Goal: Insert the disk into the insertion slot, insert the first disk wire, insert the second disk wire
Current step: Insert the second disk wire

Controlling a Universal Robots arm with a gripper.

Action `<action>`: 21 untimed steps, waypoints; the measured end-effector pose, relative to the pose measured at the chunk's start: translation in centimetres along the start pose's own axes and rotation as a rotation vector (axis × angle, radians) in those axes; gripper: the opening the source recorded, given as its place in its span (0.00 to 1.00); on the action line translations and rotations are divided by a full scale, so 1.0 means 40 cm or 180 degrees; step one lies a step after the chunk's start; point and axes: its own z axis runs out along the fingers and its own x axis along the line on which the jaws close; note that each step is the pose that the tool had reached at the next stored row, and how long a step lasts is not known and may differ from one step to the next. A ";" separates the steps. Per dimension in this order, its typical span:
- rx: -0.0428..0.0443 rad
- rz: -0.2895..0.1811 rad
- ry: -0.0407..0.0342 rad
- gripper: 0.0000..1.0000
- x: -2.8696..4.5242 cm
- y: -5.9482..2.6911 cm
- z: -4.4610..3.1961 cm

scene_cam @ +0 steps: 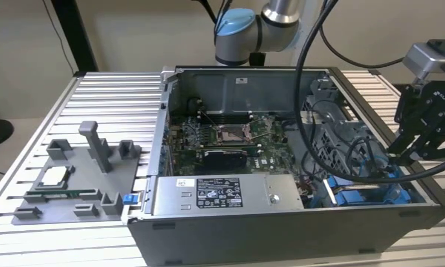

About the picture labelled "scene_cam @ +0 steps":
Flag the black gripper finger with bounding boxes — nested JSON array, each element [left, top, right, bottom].
[[388, 130, 420, 165], [410, 130, 445, 165]]

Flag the blue disk wire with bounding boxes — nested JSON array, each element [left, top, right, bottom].
[[358, 157, 399, 179]]

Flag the hard disk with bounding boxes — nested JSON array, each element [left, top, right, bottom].
[[328, 174, 411, 208]]

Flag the grey metal disk bay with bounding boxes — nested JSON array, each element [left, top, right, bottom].
[[300, 79, 391, 179]]

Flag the green motherboard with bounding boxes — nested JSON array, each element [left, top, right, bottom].
[[168, 110, 299, 176]]

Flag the socket cover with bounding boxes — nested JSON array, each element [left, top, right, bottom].
[[244, 118, 276, 140]]

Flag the CPU socket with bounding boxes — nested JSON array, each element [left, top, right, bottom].
[[215, 123, 254, 145]]

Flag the black graphics card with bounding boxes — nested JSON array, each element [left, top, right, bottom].
[[203, 149, 250, 170]]

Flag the black PC case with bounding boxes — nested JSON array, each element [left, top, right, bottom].
[[127, 65, 445, 267]]

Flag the silver power supply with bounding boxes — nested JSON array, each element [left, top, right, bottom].
[[154, 174, 306, 218]]

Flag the blue case latch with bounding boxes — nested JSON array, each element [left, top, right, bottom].
[[122, 193, 140, 206]]

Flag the grey parts rack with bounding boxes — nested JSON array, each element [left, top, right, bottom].
[[11, 120, 146, 226]]

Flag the green RAM stick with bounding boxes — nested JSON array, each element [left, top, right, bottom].
[[27, 189, 100, 200]]

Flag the silver CPU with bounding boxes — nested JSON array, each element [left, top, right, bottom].
[[40, 167, 71, 186]]

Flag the black upright pole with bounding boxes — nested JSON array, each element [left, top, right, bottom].
[[51, 0, 100, 73]]

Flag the black flat disk wire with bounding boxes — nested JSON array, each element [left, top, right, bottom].
[[346, 135, 390, 179]]

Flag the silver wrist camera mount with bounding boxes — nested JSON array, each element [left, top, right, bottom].
[[403, 38, 445, 82]]

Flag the red wire bundle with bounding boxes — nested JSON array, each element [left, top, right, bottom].
[[296, 177, 323, 197]]

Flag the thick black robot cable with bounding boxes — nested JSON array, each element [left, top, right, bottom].
[[294, 0, 445, 185]]

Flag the thin black wall cable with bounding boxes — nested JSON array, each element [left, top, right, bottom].
[[42, 0, 76, 76]]

